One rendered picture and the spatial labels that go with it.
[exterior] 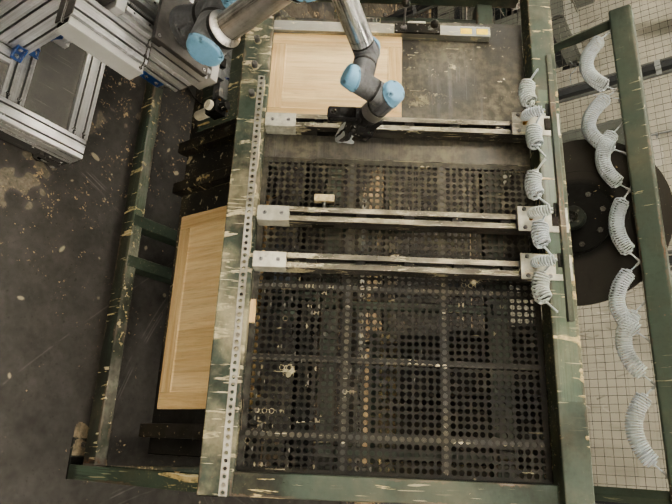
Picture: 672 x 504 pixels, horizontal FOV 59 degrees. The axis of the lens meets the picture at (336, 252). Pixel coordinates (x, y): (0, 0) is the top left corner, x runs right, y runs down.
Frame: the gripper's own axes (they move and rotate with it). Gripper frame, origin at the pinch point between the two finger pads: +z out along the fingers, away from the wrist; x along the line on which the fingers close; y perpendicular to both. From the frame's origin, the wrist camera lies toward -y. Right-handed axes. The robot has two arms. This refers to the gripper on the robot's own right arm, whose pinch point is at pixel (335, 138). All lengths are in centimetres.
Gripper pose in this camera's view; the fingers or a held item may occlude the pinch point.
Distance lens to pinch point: 213.6
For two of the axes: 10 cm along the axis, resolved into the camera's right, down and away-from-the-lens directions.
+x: 0.7, -9.3, 3.5
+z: -4.8, 2.8, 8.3
